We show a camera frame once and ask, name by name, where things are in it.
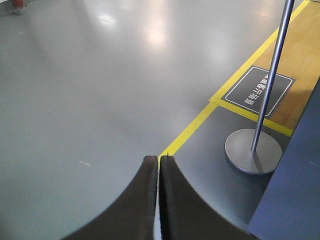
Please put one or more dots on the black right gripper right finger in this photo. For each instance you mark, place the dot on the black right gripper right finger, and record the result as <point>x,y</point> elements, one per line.
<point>184,215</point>

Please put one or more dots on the dark floor sign sticker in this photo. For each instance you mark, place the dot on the dark floor sign sticker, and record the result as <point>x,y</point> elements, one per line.
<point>249,90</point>

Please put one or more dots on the chrome stanchion pole with base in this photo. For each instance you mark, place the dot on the chrome stanchion pole with base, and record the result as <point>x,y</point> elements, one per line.
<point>251,150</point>

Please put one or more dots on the fridge door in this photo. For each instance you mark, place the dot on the fridge door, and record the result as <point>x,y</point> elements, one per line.
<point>290,206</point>

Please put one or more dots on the red steel post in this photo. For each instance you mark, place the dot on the red steel post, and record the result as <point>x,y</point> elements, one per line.
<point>19,6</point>

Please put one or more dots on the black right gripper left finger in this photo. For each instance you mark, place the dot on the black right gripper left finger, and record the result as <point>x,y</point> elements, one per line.
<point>132,215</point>

